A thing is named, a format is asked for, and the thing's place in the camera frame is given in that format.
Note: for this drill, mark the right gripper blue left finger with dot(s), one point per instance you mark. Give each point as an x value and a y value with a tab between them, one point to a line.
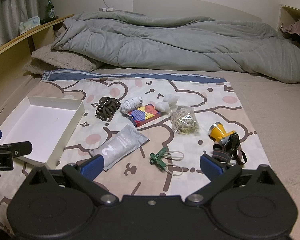
89	169

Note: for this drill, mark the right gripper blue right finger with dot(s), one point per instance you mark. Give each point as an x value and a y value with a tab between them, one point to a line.
217	171

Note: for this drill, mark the yellow headlamp with strap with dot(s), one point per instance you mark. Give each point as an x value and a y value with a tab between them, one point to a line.
227	145

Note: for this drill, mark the grey pouch number two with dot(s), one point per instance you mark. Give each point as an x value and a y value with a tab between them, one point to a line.
123	143

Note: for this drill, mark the bag of rubber bands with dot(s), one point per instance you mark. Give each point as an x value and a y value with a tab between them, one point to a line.
184	121

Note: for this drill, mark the green clips with bands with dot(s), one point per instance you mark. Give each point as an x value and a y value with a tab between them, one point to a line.
169	168

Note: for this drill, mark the colourful card box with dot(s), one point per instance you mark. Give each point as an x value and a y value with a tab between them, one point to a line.
144	115

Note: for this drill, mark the white shallow cardboard box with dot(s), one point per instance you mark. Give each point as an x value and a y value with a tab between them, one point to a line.
47	123

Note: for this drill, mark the wooden bedside shelf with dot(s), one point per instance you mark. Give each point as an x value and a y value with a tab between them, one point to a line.
17	52

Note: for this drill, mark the brown hair claw clip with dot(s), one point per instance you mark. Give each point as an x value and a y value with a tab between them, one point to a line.
107	108

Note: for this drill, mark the cartoon bear patterned cloth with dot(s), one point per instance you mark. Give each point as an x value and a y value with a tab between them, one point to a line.
213	99

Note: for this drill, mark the beige fluffy pillow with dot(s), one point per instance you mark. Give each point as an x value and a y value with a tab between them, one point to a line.
45	59

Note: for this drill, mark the tissue pack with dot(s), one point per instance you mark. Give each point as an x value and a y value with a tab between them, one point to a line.
29	24

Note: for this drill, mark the grey quilted duvet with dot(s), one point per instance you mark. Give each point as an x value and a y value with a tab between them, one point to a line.
127	39

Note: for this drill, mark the green glass bottle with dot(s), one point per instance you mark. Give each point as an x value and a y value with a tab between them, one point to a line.
50	10

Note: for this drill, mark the pink clothes on shelf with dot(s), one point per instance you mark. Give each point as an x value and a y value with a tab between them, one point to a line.
293	28

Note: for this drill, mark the right wooden shelf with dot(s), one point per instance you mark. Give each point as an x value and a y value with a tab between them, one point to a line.
287	16

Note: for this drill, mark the white headboard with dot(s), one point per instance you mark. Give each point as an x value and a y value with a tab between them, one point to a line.
186	8

